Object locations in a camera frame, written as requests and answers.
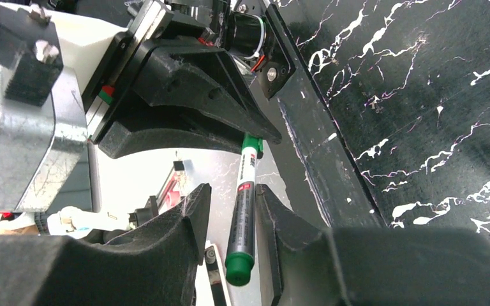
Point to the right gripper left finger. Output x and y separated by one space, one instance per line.
154 264

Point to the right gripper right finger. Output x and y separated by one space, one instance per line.
300 264

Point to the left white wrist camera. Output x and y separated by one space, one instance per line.
47 59

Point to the green whiteboard marker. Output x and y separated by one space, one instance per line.
240 255

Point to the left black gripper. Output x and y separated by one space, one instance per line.
160 86

